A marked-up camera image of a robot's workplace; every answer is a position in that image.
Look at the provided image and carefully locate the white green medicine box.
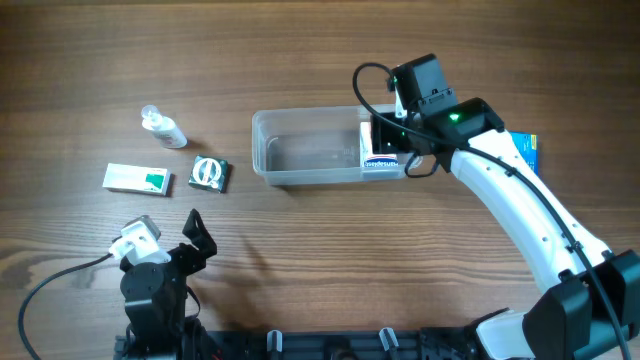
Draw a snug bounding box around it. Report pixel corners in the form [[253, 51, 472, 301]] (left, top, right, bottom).
[[102, 163, 171, 196]]

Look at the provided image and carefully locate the white plaster box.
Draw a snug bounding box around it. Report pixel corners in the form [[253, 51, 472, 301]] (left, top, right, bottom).
[[359, 122, 398, 170]]

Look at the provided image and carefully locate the blue box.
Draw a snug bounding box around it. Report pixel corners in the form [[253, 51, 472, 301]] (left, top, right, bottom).
[[510, 132, 539, 175]]

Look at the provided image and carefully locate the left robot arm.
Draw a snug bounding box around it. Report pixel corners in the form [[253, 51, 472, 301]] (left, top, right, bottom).
[[109, 209, 223, 359]]

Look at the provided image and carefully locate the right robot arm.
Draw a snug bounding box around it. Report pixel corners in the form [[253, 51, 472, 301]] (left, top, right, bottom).
[[370, 54, 639, 359]]

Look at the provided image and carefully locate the clear plastic container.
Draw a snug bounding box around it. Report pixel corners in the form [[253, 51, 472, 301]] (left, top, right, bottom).
[[252, 106, 410, 186]]

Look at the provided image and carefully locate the green Zam-Buk box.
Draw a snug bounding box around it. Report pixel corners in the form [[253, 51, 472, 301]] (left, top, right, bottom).
[[188, 155, 230, 193]]

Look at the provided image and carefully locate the white calamol lotion bottle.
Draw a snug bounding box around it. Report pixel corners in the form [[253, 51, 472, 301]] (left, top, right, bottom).
[[141, 105, 188, 149]]

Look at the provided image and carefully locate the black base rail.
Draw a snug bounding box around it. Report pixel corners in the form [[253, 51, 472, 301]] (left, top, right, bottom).
[[114, 327, 483, 360]]

